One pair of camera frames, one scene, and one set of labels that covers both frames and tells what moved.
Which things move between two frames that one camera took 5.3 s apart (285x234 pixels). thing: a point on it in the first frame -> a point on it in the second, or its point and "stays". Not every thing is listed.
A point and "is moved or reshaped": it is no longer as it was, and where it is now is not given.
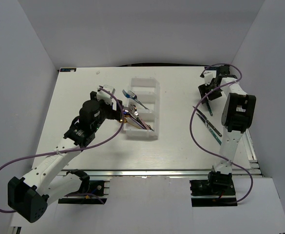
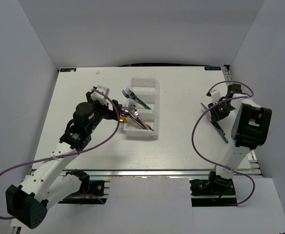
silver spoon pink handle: (133, 109) stays
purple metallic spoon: (134, 119) stays
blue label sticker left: (68, 69) stays
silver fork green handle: (209, 106) is moved or reshaped
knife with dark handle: (208, 122) -> (208, 113)
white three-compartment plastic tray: (144, 92) stays
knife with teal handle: (218, 139) -> (219, 131)
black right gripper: (202, 89) -> (216, 116)
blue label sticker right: (211, 68) stays
